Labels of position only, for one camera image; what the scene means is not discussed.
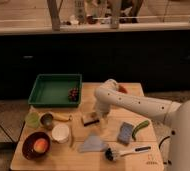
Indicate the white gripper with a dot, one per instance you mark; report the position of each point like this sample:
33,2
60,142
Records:
102,110

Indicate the wooden board eraser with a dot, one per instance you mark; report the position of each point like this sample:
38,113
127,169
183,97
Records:
90,118

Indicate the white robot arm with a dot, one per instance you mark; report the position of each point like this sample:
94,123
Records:
173,114

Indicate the blue folded cloth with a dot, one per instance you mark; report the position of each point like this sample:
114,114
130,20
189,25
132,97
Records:
93,143

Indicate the wooden stick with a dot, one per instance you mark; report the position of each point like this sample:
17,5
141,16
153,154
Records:
71,136

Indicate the black white dish brush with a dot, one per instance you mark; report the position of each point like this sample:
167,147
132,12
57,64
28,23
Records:
114,154

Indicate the orange bowl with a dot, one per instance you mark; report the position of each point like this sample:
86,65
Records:
122,89

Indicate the green cucumber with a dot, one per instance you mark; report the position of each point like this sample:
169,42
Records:
139,127

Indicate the dark grape bunch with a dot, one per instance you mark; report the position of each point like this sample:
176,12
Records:
73,94

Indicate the white cup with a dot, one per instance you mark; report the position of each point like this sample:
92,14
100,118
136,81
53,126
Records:
60,133

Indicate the metal cup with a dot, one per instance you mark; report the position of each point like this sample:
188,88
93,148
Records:
47,121

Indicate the green plastic tray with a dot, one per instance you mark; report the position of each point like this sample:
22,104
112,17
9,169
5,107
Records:
51,90

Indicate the peach fruit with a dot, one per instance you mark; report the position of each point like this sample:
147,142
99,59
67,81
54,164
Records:
40,145

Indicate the light green cup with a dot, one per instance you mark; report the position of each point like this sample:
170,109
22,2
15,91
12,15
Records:
32,120

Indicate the dark red bowl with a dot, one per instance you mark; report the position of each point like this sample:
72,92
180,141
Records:
27,148

